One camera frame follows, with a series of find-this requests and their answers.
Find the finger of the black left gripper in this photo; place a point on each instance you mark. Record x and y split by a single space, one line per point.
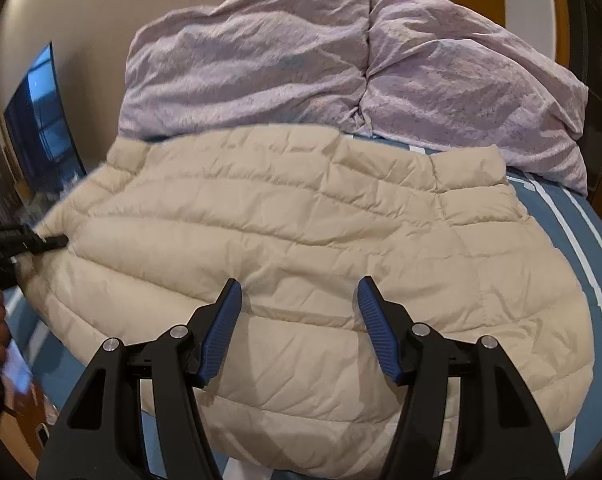
18 239

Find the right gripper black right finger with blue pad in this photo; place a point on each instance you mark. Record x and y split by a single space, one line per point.
501 432

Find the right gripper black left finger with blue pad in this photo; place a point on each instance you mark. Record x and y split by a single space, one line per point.
99 433

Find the beige quilted down jacket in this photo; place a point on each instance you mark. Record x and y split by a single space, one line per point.
301 259

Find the blue white-striped bed sheet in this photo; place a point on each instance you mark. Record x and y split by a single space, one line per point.
576 259

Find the black flat screen television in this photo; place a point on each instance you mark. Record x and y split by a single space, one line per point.
39 132

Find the lilac floral duvet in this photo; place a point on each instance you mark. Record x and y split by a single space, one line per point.
423 72

